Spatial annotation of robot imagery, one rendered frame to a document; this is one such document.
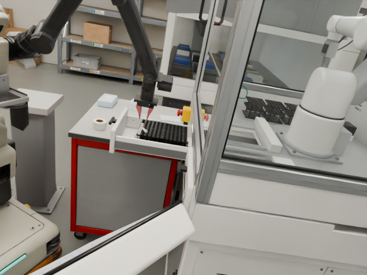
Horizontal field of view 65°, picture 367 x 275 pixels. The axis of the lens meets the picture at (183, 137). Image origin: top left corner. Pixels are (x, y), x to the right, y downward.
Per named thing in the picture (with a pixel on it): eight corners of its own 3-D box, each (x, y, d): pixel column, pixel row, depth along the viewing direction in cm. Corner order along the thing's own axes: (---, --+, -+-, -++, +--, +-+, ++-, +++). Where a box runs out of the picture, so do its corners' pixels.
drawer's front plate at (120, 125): (108, 153, 122) (110, 130, 118) (123, 126, 149) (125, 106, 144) (113, 154, 122) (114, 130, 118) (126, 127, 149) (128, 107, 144)
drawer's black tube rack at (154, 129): (134, 147, 127) (136, 133, 125) (141, 131, 143) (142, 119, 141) (184, 155, 129) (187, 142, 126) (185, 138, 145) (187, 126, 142)
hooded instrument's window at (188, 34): (158, 81, 207) (167, 12, 187) (171, 46, 368) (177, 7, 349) (311, 108, 213) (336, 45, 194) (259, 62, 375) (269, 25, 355)
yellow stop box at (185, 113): (179, 121, 163) (182, 109, 160) (180, 117, 169) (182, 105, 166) (188, 123, 163) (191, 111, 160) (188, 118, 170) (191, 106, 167)
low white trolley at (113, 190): (67, 243, 177) (67, 131, 145) (96, 185, 234) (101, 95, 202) (161, 256, 181) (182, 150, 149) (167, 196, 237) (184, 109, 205)
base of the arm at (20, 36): (30, 37, 117) (1, 37, 107) (41, 28, 112) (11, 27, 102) (40, 57, 118) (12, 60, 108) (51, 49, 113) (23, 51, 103)
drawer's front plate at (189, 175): (182, 214, 96) (188, 187, 91) (183, 168, 122) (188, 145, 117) (187, 215, 96) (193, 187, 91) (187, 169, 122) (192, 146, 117)
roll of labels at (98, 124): (89, 127, 154) (89, 120, 152) (98, 124, 160) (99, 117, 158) (100, 131, 152) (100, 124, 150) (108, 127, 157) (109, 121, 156)
